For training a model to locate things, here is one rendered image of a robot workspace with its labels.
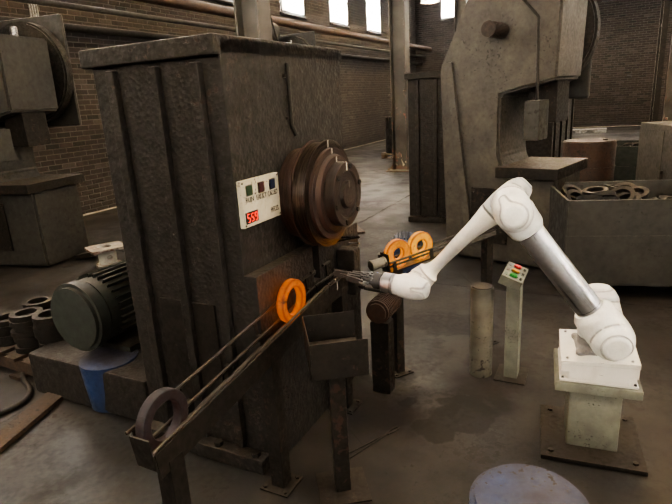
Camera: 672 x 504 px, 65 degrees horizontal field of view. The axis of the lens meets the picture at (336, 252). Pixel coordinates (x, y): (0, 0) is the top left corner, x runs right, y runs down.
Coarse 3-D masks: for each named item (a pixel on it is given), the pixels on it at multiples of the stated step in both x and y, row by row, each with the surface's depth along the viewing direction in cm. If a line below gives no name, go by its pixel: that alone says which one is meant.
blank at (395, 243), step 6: (396, 240) 280; (402, 240) 282; (390, 246) 279; (396, 246) 281; (402, 246) 282; (408, 246) 284; (384, 252) 281; (390, 252) 279; (402, 252) 285; (408, 252) 285; (390, 258) 280; (396, 258) 285; (408, 258) 286; (390, 264) 281; (402, 264) 285
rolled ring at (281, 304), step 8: (288, 280) 216; (296, 280) 218; (280, 288) 213; (288, 288) 213; (296, 288) 222; (304, 288) 225; (280, 296) 211; (296, 296) 225; (304, 296) 225; (280, 304) 211; (296, 304) 225; (304, 304) 226; (280, 312) 212; (288, 312) 215; (296, 312) 222; (288, 320) 215
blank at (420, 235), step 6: (414, 234) 287; (420, 234) 287; (426, 234) 289; (408, 240) 287; (414, 240) 285; (426, 240) 290; (414, 246) 286; (426, 246) 291; (432, 246) 293; (414, 252) 287; (426, 252) 291; (420, 258) 290
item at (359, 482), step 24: (336, 312) 206; (312, 336) 207; (336, 336) 208; (312, 360) 181; (336, 360) 182; (360, 360) 184; (336, 384) 199; (336, 408) 201; (336, 432) 204; (336, 456) 207; (336, 480) 210; (360, 480) 217
